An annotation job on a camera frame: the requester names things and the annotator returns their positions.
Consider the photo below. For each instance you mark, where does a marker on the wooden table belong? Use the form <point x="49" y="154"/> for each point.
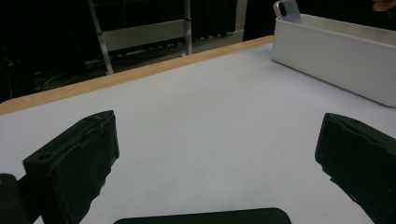
<point x="109" y="81"/>

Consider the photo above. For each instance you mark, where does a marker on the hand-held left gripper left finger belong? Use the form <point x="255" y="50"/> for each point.
<point x="71" y="168"/>

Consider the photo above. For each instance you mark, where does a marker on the pink gradient phone case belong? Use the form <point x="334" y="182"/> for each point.
<point x="288" y="11"/>

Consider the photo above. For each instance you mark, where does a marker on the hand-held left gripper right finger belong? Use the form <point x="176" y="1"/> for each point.
<point x="358" y="165"/>

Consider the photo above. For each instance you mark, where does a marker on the white table mat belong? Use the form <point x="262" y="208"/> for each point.
<point x="202" y="124"/>

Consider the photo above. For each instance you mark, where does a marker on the white plastic bin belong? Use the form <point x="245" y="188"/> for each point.
<point x="336" y="59"/>

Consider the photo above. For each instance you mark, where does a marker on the white metal stand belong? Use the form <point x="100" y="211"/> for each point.
<point x="143" y="34"/>

